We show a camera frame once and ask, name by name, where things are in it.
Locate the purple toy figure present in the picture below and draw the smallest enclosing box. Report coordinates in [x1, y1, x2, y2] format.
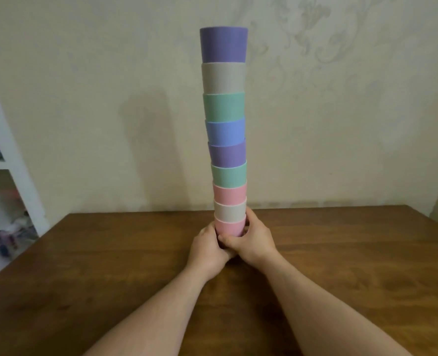
[0, 211, 39, 258]

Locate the pink plastic cup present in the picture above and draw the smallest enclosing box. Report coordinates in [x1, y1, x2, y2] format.
[214, 214, 247, 238]

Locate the person's left hand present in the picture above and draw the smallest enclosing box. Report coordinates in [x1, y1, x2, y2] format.
[185, 222, 239, 281]

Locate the white shelf unit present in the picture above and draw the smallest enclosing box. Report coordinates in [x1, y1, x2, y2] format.
[0, 60, 51, 275]

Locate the person's right forearm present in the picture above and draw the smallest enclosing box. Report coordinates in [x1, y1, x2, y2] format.
[249, 254, 413, 356]

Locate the person's left forearm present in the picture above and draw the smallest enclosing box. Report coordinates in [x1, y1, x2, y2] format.
[81, 266, 215, 356]

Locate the stack of pastel cups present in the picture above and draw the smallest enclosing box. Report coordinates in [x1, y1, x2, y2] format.
[199, 26, 249, 223]

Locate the person's right hand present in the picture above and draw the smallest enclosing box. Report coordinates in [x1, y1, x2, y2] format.
[218, 208, 280, 270]

